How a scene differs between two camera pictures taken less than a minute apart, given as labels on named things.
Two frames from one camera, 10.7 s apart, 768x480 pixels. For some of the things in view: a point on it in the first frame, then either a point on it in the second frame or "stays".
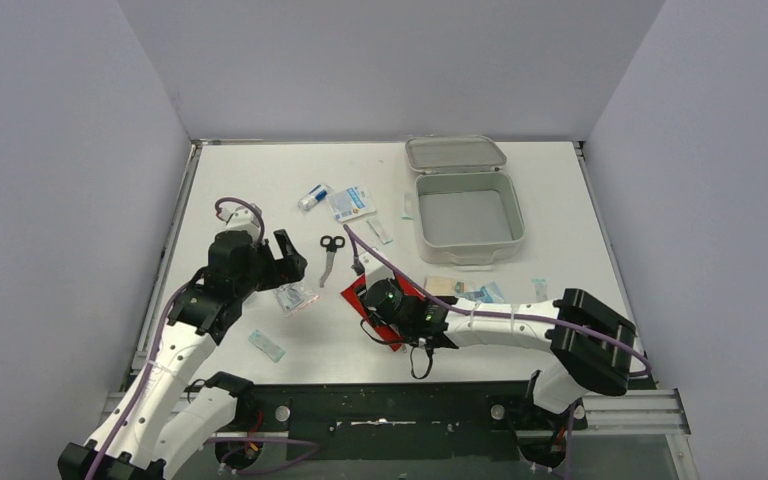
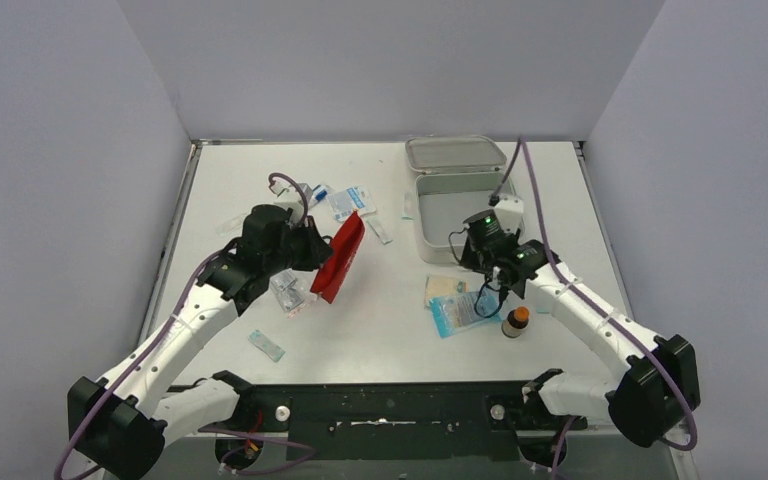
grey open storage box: [468, 210] stays
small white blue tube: [315, 195] stays
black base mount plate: [402, 420] stays
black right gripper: [378, 317] → [473, 260]
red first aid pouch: [352, 290] → [346, 243]
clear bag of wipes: [293, 296] stays
